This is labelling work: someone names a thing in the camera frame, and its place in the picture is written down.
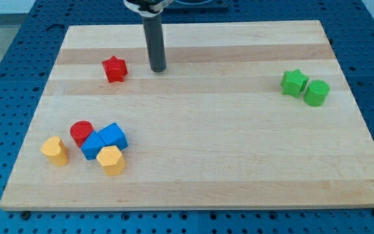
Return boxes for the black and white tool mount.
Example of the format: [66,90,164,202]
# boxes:
[123,0,173,18]

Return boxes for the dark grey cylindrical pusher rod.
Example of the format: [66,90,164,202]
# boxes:
[142,14,166,73]

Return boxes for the red star block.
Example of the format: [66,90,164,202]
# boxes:
[102,56,128,83]

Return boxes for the green star block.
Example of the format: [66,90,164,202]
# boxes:
[280,69,309,98]

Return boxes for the blue cube block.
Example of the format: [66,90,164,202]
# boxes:
[98,123,128,150]

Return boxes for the red cylinder block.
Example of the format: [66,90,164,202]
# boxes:
[69,120,94,148]

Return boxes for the light wooden board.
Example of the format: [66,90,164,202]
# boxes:
[0,20,374,211]

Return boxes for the blue triangular block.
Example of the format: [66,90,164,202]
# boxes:
[81,131,106,161]

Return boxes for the yellow hexagon block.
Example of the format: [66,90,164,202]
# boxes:
[96,146,126,176]

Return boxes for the yellow heart block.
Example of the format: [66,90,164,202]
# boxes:
[40,136,68,166]

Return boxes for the green cylinder block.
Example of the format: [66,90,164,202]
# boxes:
[303,80,330,107]

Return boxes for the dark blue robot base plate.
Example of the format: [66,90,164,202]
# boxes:
[165,0,230,12]

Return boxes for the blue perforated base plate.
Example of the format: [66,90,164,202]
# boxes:
[0,0,374,233]

